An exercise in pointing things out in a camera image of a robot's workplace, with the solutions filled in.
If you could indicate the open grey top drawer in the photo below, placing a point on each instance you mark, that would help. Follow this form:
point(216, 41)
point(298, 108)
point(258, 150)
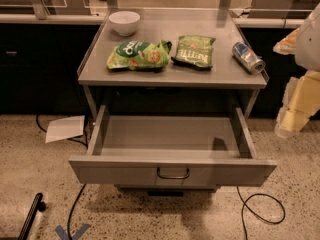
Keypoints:
point(127, 150)

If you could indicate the black bar bottom left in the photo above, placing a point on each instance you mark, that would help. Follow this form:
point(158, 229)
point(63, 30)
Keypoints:
point(38, 205)

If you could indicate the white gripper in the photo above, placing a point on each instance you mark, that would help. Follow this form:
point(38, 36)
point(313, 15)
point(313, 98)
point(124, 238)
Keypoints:
point(309, 49)

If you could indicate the white ceramic bowl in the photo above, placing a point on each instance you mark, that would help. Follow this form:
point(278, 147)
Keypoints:
point(124, 23)

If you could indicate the green kettle chip bag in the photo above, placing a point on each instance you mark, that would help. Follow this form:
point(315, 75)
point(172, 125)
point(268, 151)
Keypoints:
point(194, 51)

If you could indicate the green rice chip bag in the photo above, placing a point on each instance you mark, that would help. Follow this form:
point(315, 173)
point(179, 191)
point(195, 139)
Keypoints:
point(139, 55)

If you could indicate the grey metal cabinet table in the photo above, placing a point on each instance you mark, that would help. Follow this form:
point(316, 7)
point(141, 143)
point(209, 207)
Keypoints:
point(158, 24)

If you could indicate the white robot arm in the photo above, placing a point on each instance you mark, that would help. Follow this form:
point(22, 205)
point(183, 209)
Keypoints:
point(307, 50)

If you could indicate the silver blue soda can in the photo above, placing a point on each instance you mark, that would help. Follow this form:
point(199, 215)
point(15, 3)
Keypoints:
point(247, 57)

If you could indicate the blue tape cross mark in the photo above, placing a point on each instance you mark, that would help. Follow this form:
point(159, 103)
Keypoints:
point(77, 235)

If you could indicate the white paper sheet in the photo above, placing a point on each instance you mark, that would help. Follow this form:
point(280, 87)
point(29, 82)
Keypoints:
point(65, 128)

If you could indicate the dark counter cabinet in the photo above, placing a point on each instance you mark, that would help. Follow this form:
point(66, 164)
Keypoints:
point(279, 68)
point(38, 67)

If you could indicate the dark counter cabinet left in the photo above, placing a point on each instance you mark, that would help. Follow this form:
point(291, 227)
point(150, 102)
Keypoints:
point(38, 67)

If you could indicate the black drawer handle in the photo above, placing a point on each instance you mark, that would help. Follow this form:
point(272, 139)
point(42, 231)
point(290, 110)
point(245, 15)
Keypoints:
point(175, 176)

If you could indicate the dark counter cabinet right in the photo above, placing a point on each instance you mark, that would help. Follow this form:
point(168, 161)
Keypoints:
point(279, 68)

